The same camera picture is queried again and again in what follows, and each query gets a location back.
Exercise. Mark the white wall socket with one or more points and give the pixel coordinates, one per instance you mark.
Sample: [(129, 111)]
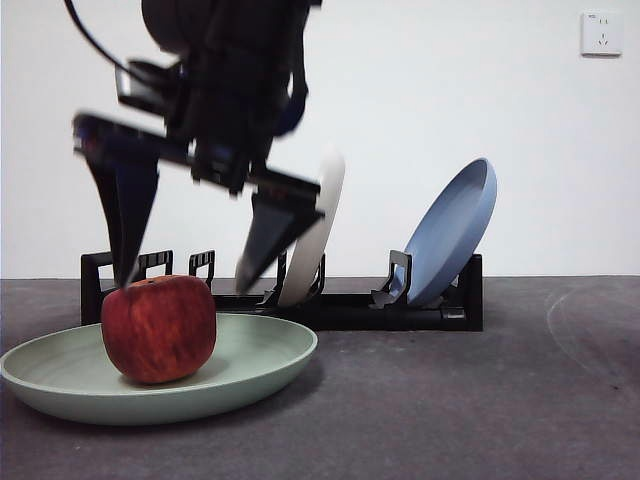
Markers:
[(602, 35)]

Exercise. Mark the green plate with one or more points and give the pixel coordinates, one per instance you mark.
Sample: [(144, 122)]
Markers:
[(250, 360)]

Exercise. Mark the red apple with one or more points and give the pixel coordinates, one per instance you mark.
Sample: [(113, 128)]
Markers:
[(160, 330)]

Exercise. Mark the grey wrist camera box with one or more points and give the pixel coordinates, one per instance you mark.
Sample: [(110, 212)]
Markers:
[(145, 90)]

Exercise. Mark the black plate rack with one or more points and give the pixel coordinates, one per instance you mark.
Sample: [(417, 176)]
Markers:
[(350, 312)]

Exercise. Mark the white plate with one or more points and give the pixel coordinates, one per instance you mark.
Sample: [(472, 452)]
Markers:
[(332, 190)]

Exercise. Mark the blue plate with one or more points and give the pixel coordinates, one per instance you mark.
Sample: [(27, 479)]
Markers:
[(450, 230)]

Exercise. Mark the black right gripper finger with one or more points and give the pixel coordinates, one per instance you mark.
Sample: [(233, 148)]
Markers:
[(127, 210), (275, 235)]

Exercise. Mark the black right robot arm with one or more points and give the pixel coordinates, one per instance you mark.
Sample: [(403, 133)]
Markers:
[(240, 30)]

